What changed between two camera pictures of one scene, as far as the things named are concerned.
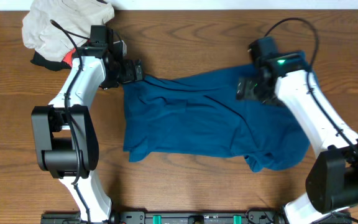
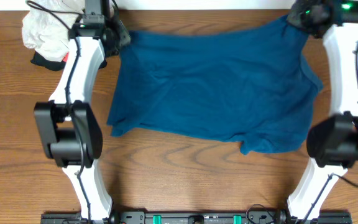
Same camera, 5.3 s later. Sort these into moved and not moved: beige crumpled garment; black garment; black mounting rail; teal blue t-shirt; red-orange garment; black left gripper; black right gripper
Moved: teal blue t-shirt; black right gripper; black left gripper
Not moved: black mounting rail; red-orange garment; black garment; beige crumpled garment
